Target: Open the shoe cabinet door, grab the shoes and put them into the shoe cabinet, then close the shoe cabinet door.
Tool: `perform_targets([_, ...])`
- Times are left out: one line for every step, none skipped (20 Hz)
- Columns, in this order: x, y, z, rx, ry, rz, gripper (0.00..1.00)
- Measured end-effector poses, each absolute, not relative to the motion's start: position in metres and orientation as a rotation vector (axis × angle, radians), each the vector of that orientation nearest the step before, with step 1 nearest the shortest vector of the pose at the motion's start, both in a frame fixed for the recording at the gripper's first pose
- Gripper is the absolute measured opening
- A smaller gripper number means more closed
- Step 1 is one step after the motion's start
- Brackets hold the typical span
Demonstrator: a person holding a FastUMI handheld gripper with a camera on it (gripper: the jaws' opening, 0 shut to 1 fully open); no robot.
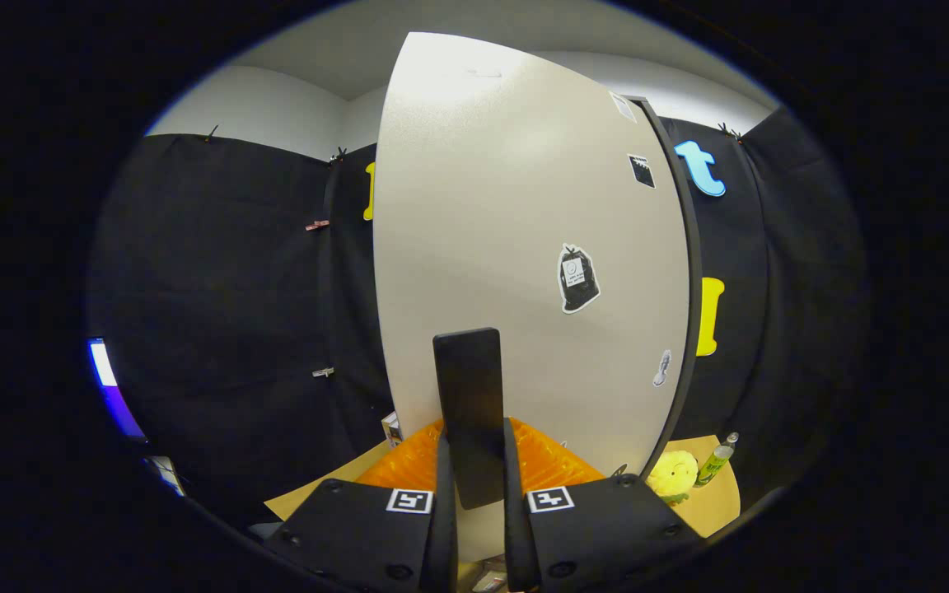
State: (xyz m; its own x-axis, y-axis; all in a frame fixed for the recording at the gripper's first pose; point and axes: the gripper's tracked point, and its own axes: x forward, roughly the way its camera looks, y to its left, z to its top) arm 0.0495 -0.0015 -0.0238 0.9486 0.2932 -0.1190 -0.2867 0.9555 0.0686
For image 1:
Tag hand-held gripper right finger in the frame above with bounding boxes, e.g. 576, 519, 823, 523
503, 417, 702, 593

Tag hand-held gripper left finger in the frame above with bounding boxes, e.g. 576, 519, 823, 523
264, 418, 460, 593

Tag black door handle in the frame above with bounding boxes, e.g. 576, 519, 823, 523
432, 327, 507, 511

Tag grey shoe cabinet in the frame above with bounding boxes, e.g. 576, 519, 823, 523
627, 95, 704, 483

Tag yellow plush pineapple toy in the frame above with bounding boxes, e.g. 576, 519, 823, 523
647, 449, 700, 506

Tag green drink bottle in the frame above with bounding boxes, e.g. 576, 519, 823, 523
693, 432, 741, 489

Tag black backdrop cloth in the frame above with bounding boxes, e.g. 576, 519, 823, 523
87, 107, 867, 528

